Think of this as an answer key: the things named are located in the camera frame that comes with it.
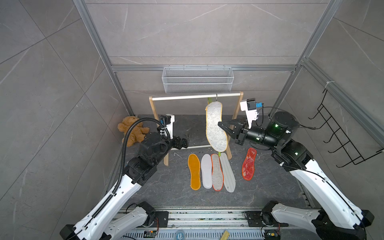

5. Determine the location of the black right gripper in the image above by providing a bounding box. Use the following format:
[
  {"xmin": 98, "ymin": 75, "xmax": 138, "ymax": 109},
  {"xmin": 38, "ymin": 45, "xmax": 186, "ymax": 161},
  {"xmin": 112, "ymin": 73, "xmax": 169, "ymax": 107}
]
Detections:
[{"xmin": 218, "ymin": 118, "xmax": 280, "ymax": 151}]

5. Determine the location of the grey felt yellow-edged insole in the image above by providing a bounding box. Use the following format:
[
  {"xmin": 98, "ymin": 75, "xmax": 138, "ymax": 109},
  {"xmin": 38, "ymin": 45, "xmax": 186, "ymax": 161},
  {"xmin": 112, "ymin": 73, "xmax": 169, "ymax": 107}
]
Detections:
[{"xmin": 205, "ymin": 101, "xmax": 229, "ymax": 153}]

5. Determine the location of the yellow fuzzy insole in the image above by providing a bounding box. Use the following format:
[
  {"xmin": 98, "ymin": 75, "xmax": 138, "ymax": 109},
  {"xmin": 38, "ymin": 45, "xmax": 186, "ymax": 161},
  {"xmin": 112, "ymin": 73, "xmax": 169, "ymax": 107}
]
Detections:
[{"xmin": 188, "ymin": 154, "xmax": 201, "ymax": 191}]

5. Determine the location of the white foam insole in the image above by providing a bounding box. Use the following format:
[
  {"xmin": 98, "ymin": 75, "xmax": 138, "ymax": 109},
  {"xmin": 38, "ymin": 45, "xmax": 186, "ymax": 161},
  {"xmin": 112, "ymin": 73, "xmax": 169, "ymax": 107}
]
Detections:
[{"xmin": 201, "ymin": 154, "xmax": 213, "ymax": 189}]

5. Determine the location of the red orange-edged insole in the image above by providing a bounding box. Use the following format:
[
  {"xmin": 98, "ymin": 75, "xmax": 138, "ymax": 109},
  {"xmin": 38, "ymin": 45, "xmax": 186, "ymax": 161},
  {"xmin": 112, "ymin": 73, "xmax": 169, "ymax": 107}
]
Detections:
[{"xmin": 242, "ymin": 148, "xmax": 257, "ymax": 181}]

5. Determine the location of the grey felt orange-edged insole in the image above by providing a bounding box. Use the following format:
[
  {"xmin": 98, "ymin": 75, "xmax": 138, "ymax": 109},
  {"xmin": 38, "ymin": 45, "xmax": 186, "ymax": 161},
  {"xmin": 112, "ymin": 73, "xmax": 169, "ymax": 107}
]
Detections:
[{"xmin": 211, "ymin": 154, "xmax": 224, "ymax": 192}]

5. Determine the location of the grey striped insole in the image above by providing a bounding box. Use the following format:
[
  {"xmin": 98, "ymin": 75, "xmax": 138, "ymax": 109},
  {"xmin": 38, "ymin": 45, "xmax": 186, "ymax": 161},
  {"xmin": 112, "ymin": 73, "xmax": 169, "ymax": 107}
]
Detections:
[{"xmin": 220, "ymin": 153, "xmax": 236, "ymax": 193}]

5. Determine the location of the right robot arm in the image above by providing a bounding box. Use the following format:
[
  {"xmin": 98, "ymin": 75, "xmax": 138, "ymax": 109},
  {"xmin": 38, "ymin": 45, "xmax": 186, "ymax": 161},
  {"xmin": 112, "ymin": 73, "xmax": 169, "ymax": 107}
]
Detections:
[{"xmin": 216, "ymin": 110, "xmax": 375, "ymax": 240}]

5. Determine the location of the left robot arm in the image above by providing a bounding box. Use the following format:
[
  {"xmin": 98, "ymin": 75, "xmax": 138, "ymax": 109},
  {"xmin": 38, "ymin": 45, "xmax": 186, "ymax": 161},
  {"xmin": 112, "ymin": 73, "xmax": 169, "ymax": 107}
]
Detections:
[{"xmin": 60, "ymin": 115, "xmax": 188, "ymax": 240}]

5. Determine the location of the brown teddy bear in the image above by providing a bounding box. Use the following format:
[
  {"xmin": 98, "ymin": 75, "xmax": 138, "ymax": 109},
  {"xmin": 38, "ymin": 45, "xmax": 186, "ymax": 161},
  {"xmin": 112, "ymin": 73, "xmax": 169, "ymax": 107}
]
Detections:
[{"xmin": 118, "ymin": 116, "xmax": 150, "ymax": 147}]

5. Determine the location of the wooden clothes rack frame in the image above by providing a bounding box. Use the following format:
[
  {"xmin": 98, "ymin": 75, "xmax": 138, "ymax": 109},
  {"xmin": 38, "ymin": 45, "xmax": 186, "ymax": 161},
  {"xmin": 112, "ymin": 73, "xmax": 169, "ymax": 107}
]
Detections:
[{"xmin": 149, "ymin": 91, "xmax": 244, "ymax": 167}]

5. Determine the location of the white wire mesh basket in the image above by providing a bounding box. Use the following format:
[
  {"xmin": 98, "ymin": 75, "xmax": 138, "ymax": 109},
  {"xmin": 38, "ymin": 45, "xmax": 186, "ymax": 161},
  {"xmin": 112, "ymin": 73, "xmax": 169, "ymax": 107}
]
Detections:
[{"xmin": 162, "ymin": 67, "xmax": 234, "ymax": 94}]

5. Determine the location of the black wall hook rack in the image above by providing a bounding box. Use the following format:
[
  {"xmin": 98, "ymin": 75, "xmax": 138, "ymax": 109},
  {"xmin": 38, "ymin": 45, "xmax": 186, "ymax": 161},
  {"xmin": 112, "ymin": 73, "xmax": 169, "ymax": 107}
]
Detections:
[{"xmin": 308, "ymin": 90, "xmax": 384, "ymax": 169}]

